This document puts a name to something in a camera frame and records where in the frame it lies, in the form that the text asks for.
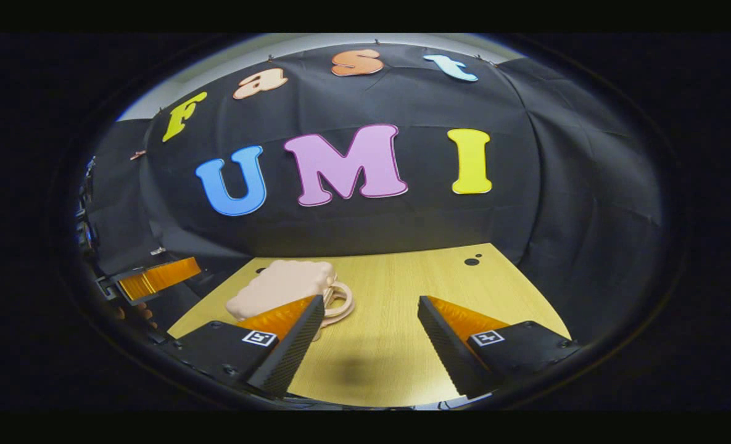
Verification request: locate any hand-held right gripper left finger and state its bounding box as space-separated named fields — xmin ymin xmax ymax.
xmin=159 ymin=295 xmax=326 ymax=398

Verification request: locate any pink suitcase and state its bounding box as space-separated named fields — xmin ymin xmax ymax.
xmin=225 ymin=259 xmax=355 ymax=340

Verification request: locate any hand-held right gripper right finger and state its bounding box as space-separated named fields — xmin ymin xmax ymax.
xmin=418 ymin=296 xmax=582 ymax=398

